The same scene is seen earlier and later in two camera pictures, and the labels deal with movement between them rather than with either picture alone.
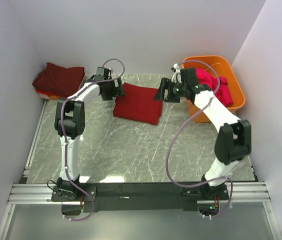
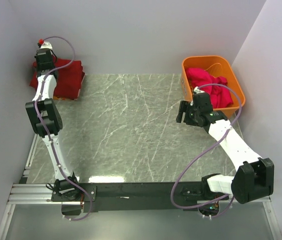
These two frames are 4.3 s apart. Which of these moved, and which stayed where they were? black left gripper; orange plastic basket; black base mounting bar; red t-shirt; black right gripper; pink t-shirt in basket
Moved: black left gripper; red t-shirt; black right gripper
Stayed: pink t-shirt in basket; orange plastic basket; black base mounting bar
